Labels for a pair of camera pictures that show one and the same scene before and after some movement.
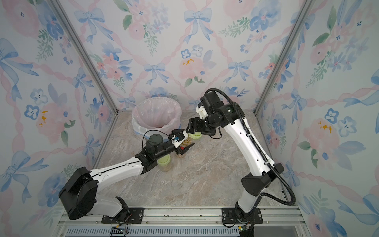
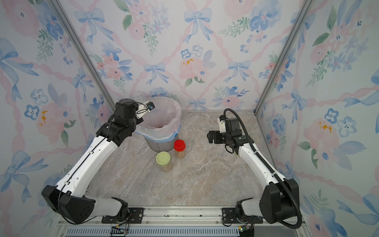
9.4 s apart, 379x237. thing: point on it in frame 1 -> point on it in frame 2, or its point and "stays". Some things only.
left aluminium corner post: (57, 5) stays
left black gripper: (179, 150) -> (140, 121)
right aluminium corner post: (305, 9) stays
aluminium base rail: (187, 221) stays
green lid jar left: (164, 163) stays
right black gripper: (197, 126) -> (211, 137)
